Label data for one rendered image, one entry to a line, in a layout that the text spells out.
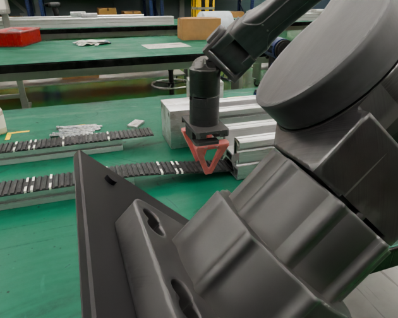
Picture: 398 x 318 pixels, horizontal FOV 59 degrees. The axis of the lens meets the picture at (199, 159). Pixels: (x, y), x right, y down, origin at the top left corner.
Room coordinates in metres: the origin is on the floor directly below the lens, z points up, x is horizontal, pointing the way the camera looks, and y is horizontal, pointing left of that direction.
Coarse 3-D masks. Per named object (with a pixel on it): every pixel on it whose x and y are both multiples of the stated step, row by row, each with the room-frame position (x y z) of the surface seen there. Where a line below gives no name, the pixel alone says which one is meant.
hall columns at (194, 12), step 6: (192, 0) 6.73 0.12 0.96; (198, 0) 6.49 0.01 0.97; (204, 0) 6.52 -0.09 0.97; (210, 0) 6.56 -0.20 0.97; (192, 6) 6.72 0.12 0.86; (198, 6) 6.49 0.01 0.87; (204, 6) 6.52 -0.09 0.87; (210, 6) 6.56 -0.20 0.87; (192, 12) 6.73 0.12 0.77; (198, 12) 6.49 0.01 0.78
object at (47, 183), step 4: (44, 176) 0.56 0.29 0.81; (48, 176) 0.57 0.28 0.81; (52, 176) 0.57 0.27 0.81; (44, 180) 0.55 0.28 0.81; (48, 180) 0.55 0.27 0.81; (52, 180) 0.55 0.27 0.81; (44, 184) 0.53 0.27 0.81; (48, 184) 0.54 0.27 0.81; (52, 184) 0.54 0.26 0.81; (44, 188) 0.52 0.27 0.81; (48, 188) 0.52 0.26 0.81; (52, 188) 0.53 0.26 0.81
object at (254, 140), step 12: (264, 120) 0.73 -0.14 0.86; (240, 132) 0.69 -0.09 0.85; (252, 132) 0.70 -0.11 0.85; (264, 132) 0.71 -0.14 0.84; (240, 144) 0.61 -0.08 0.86; (252, 144) 0.62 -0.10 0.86; (264, 144) 0.62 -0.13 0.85; (228, 156) 0.66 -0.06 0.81; (240, 156) 0.61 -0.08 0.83; (252, 156) 0.62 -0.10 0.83; (264, 156) 0.63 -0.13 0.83; (240, 168) 0.61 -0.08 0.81; (252, 168) 0.62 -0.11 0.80
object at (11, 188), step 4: (8, 180) 0.55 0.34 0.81; (16, 180) 0.55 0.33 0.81; (8, 184) 0.53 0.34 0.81; (12, 184) 0.54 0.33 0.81; (16, 184) 0.54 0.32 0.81; (8, 188) 0.52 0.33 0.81; (12, 188) 0.52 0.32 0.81; (16, 188) 0.53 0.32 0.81; (4, 192) 0.51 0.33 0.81; (8, 192) 0.51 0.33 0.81; (12, 192) 0.51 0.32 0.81
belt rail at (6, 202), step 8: (32, 192) 0.52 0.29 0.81; (40, 192) 0.53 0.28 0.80; (48, 192) 0.53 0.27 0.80; (56, 192) 0.53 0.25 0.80; (64, 192) 0.54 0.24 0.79; (72, 192) 0.55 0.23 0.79; (0, 200) 0.51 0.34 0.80; (8, 200) 0.51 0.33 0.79; (16, 200) 0.52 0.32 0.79; (24, 200) 0.52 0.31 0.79; (32, 200) 0.52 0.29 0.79; (40, 200) 0.52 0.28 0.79; (48, 200) 0.53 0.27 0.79; (56, 200) 0.53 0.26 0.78; (0, 208) 0.50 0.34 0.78; (8, 208) 0.51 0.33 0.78
